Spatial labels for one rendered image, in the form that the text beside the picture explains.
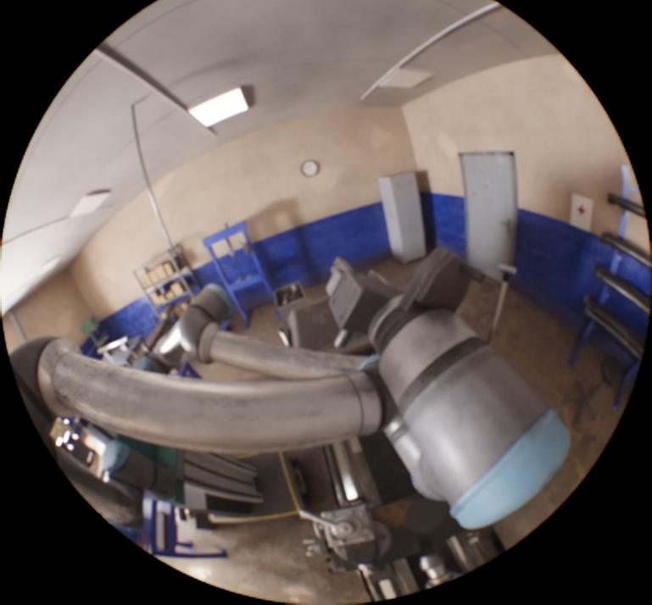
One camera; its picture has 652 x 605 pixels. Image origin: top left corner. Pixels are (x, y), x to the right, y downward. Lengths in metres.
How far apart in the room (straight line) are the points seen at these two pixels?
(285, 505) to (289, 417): 1.72
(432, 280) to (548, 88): 3.15
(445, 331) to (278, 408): 0.16
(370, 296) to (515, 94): 3.32
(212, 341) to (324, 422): 0.37
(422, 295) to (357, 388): 0.12
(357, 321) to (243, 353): 0.34
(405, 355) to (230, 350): 0.42
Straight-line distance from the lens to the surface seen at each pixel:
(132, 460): 0.91
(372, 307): 0.20
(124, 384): 0.26
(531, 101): 3.28
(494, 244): 3.78
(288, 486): 1.90
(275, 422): 0.21
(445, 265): 0.18
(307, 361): 0.47
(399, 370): 0.16
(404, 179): 4.07
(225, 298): 0.66
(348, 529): 0.88
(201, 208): 4.23
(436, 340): 0.15
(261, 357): 0.48
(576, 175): 3.06
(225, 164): 4.10
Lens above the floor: 2.04
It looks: 27 degrees down
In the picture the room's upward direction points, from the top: 18 degrees counter-clockwise
